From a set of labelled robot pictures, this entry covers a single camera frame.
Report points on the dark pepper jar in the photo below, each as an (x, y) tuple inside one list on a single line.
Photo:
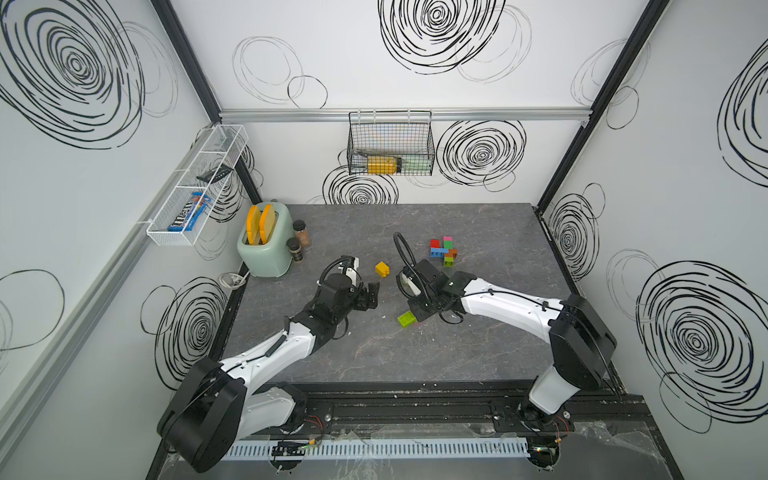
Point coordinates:
[(295, 249)]

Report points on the white slotted cable duct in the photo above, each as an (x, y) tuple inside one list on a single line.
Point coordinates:
[(377, 449)]

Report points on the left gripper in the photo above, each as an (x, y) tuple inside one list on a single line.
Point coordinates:
[(361, 302)]

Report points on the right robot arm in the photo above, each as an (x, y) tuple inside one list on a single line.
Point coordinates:
[(581, 344)]

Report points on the blue candy packet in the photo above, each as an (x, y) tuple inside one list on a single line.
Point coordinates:
[(189, 213)]

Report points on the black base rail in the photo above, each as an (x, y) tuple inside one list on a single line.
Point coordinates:
[(334, 405)]

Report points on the yellow item in basket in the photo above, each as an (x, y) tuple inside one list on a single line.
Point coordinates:
[(383, 165)]

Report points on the white wire wall shelf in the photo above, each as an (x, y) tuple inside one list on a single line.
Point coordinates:
[(216, 145)]

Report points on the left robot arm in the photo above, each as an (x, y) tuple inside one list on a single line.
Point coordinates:
[(240, 384)]

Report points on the black remote control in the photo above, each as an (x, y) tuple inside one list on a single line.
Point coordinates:
[(215, 174)]

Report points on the yellow lego brick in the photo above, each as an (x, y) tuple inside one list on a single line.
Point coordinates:
[(382, 269)]

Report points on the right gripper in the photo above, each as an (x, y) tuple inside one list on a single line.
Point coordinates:
[(413, 307)]

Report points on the long green lego brick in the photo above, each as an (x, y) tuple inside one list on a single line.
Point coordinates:
[(407, 319)]

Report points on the yellow toast slice left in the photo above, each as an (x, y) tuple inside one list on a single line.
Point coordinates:
[(253, 225)]

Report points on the yellow toast slice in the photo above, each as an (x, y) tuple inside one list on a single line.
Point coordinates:
[(253, 225), (267, 223)]

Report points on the yellow toast slice right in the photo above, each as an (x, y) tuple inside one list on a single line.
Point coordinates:
[(267, 223)]

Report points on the black wire wall basket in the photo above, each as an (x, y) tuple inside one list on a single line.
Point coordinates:
[(405, 134)]

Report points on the mint green toaster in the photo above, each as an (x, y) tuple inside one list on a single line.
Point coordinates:
[(273, 259)]

